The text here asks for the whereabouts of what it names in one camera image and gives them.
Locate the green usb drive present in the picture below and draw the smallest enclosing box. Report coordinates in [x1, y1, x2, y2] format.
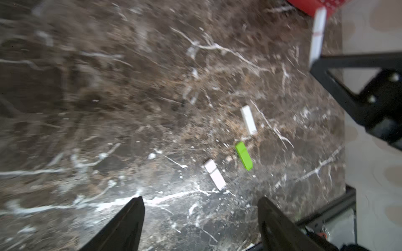
[236, 142, 253, 171]

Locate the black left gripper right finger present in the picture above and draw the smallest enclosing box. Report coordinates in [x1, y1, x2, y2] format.
[258, 197, 323, 251]

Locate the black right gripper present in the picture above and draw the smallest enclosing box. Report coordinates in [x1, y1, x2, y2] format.
[310, 52, 402, 151]

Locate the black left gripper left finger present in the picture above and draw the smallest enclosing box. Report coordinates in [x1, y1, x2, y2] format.
[81, 197, 145, 251]

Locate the white usb drive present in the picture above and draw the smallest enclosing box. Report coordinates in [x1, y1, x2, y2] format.
[204, 159, 226, 191]
[241, 105, 258, 136]

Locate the white usb cap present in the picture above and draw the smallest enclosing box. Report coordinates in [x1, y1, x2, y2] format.
[309, 7, 327, 68]

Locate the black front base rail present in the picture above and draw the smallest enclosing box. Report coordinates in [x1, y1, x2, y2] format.
[248, 186, 357, 251]

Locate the red polka dot toaster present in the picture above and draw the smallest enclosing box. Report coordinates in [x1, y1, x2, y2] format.
[287, 0, 349, 18]

